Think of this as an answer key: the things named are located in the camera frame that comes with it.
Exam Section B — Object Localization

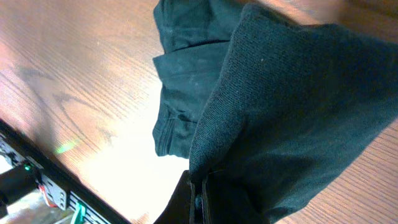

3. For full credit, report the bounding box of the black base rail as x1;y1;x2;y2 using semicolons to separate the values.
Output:
1;121;129;224

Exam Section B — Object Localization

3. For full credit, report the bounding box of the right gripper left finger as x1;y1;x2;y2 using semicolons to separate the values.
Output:
154;170;192;224

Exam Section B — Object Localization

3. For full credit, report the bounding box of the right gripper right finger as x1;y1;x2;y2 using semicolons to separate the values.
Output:
203;175;261;224

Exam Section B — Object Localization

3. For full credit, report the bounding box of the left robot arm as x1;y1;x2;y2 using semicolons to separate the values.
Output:
1;164;37;218

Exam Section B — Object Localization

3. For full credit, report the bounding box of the dark teal t-shirt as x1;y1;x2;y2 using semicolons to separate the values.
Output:
152;0;397;223

